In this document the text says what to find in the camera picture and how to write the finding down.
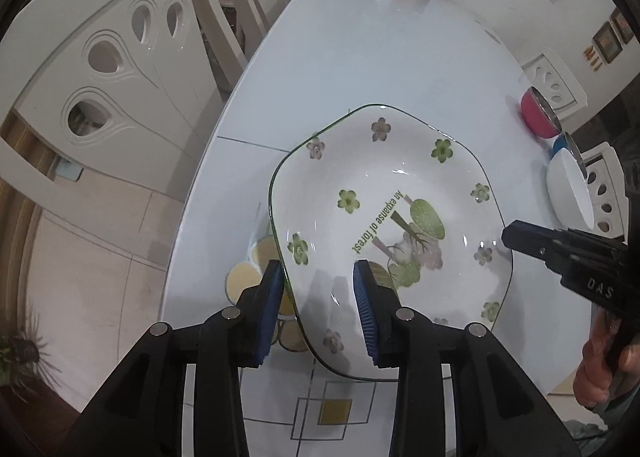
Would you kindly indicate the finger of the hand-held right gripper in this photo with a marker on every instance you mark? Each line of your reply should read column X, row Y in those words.
column 530, row 239

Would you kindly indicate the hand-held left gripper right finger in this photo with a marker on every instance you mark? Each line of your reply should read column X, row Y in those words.
column 365, row 317

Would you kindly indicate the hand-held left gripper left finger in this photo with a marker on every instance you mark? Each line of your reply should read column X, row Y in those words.
column 270, row 317

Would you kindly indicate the white ceramic bowl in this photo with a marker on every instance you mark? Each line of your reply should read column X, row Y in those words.
column 562, row 187

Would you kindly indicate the blue steel bowl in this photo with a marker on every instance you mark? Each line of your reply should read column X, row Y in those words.
column 559, row 144

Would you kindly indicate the octagonal green flower plate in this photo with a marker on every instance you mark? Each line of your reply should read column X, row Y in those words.
column 425, row 172

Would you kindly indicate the red steel bowl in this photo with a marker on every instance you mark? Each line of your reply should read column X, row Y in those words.
column 532, row 112

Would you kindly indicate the person's right hand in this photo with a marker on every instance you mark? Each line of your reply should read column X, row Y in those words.
column 592, row 372

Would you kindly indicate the small framed picture with tassels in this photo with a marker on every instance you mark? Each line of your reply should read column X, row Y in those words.
column 607, row 42

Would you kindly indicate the green potted plant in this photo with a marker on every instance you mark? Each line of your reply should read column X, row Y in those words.
column 20, row 367

